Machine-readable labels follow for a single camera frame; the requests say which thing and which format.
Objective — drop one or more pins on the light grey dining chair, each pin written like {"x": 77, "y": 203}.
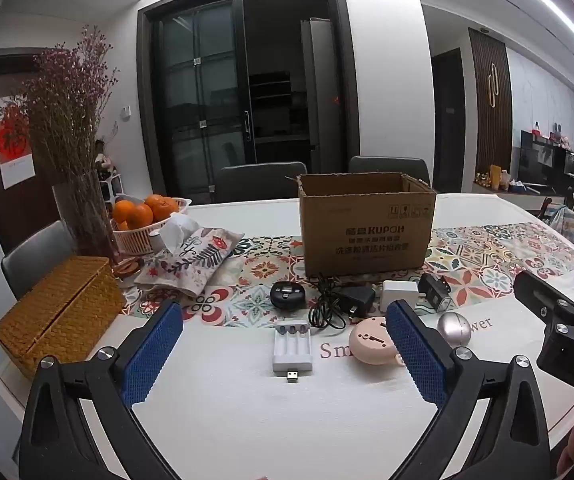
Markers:
{"x": 32, "y": 260}

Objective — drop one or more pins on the brown cardboard box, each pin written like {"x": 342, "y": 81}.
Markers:
{"x": 367, "y": 240}

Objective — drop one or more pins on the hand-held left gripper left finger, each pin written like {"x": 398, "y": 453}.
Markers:
{"x": 154, "y": 355}

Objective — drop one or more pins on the small brown round object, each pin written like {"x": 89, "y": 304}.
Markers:
{"x": 128, "y": 267}

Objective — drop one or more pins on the glass vase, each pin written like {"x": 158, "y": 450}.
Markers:
{"x": 84, "y": 220}

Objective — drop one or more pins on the white television cabinet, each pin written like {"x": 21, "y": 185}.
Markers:
{"x": 517, "y": 197}

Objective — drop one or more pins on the white tissue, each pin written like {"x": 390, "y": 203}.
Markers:
{"x": 177, "y": 232}

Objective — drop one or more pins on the silver egg-shaped object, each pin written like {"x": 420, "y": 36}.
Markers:
{"x": 453, "y": 329}

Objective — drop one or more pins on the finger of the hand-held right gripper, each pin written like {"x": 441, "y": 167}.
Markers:
{"x": 537, "y": 290}

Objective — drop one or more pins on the white shelf rack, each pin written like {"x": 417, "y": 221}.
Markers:
{"x": 114, "y": 185}

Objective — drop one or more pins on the floral fabric tissue cover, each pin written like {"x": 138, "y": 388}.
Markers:
{"x": 202, "y": 260}

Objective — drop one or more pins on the white charger cube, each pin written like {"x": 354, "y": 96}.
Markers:
{"x": 399, "y": 296}

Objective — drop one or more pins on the red wall calendar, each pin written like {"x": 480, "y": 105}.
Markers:
{"x": 14, "y": 145}

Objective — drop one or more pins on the black sliding glass door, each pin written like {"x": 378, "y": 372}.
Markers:
{"x": 202, "y": 85}

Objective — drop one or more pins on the dark hallway door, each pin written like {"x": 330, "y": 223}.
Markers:
{"x": 448, "y": 125}

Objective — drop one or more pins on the plush toy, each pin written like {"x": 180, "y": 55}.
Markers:
{"x": 103, "y": 157}

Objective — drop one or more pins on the black television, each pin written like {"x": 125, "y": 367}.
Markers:
{"x": 542, "y": 160}

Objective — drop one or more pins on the black round device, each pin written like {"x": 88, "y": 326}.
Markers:
{"x": 288, "y": 295}

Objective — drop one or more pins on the grey refrigerator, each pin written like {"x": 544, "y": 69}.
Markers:
{"x": 323, "y": 95}

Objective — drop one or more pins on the dried pink flowers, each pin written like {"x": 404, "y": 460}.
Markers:
{"x": 67, "y": 105}

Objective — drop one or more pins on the black charger plug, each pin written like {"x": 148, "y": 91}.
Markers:
{"x": 433, "y": 292}

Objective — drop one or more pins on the yellow box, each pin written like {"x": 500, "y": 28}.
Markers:
{"x": 495, "y": 176}

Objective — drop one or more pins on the pink round object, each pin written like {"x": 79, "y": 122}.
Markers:
{"x": 369, "y": 342}

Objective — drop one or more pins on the white battery charger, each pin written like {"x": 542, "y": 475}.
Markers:
{"x": 293, "y": 350}

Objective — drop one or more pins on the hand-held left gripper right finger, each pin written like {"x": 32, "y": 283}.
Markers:
{"x": 414, "y": 355}

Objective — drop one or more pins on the wooden chair with cloth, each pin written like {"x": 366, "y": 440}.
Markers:
{"x": 564, "y": 222}

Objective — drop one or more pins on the white fruit basket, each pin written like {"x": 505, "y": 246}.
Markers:
{"x": 134, "y": 240}

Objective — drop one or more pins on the woven wicker box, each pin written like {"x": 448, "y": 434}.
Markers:
{"x": 62, "y": 310}

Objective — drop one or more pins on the dark grey dining chair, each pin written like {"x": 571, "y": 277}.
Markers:
{"x": 259, "y": 182}
{"x": 389, "y": 165}

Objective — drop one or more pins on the patterned table runner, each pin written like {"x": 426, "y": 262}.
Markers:
{"x": 267, "y": 260}

